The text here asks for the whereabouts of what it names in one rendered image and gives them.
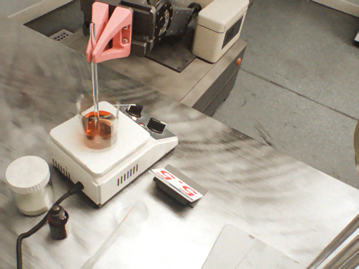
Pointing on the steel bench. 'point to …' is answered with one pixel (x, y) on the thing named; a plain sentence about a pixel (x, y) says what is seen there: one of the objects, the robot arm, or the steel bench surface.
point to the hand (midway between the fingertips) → (93, 54)
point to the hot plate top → (70, 147)
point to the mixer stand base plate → (245, 253)
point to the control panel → (147, 124)
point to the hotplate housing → (54, 153)
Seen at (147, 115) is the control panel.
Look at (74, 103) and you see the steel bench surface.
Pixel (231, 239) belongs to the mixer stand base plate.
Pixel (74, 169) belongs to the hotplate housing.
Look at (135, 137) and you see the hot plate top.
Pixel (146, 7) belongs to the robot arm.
